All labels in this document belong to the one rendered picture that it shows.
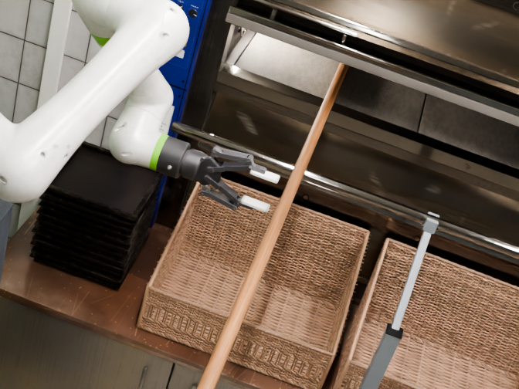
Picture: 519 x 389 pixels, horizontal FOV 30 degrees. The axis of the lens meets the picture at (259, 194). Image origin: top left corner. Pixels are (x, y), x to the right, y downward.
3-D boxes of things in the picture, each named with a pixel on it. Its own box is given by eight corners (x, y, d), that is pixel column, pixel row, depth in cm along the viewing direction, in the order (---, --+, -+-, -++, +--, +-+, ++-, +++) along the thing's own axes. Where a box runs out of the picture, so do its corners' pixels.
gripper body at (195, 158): (193, 140, 237) (228, 153, 236) (185, 168, 241) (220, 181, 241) (184, 154, 230) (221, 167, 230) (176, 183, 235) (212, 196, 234)
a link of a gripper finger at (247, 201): (241, 201, 236) (240, 203, 236) (268, 210, 235) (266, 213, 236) (244, 194, 238) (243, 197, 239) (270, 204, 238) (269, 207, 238)
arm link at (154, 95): (83, 43, 213) (128, 54, 210) (104, 1, 217) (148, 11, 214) (127, 122, 246) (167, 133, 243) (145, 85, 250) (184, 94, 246)
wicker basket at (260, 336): (181, 237, 314) (201, 167, 299) (345, 296, 311) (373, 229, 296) (132, 328, 273) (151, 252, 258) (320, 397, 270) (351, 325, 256)
